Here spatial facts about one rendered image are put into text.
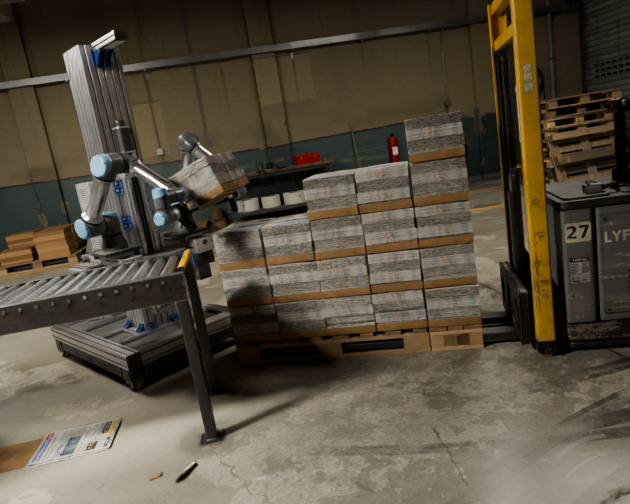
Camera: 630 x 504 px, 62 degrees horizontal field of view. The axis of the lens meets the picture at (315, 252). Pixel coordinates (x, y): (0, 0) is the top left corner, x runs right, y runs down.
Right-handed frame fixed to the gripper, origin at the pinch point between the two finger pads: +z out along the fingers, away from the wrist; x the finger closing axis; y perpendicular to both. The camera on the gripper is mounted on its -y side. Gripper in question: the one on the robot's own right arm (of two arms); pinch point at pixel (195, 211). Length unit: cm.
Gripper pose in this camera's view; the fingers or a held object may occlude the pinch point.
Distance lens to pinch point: 307.0
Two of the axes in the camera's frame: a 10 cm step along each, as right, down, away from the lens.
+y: -4.9, -8.7, -0.8
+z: 2.8, -2.4, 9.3
